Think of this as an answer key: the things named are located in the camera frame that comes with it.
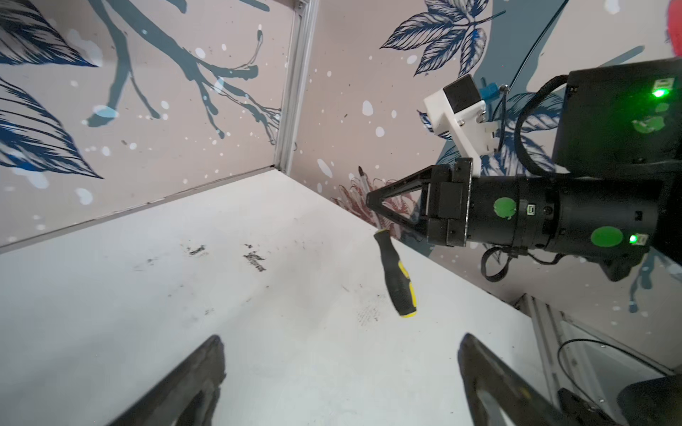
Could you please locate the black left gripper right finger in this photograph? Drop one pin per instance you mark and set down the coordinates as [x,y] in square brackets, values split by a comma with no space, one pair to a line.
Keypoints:
[497,395]

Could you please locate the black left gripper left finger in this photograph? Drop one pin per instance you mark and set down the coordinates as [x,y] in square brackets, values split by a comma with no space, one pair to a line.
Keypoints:
[186,396]

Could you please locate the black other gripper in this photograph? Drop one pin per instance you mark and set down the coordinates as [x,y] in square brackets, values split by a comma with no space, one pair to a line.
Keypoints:
[519,212]

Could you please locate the black yellow handled screwdriver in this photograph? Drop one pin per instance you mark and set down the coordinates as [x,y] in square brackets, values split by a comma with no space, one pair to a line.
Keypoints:
[397,279]

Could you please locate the black other robot arm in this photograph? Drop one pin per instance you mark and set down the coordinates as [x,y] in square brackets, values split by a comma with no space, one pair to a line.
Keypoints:
[619,137]

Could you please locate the aluminium frame rail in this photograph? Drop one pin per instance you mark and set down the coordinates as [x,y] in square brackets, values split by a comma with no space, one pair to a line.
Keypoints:
[597,380]

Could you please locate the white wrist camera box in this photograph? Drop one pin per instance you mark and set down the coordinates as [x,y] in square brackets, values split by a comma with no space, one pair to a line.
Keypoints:
[459,111]

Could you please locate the aluminium corner post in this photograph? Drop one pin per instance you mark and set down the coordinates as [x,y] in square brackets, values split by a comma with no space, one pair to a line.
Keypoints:
[300,48]

